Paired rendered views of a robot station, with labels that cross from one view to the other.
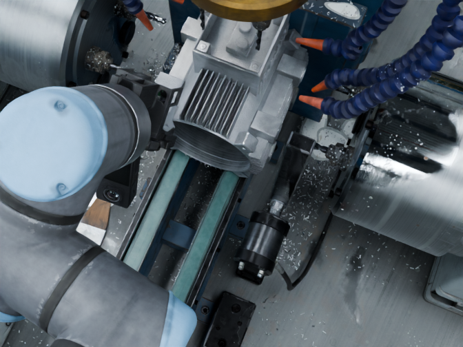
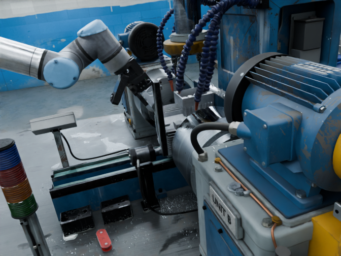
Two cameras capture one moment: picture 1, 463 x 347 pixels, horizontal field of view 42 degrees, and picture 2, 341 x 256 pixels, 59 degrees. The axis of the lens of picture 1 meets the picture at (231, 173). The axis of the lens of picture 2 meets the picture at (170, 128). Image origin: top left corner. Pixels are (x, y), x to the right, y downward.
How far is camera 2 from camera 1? 0.95 m
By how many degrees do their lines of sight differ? 57
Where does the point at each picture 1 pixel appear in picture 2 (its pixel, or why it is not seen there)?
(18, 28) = not seen: hidden behind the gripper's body
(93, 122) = (100, 25)
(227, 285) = (135, 206)
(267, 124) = (178, 122)
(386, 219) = (179, 151)
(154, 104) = (138, 75)
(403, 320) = not seen: outside the picture
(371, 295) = (178, 247)
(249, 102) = (179, 116)
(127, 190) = (114, 94)
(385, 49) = not seen: hidden behind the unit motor
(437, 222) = (190, 150)
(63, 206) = (81, 42)
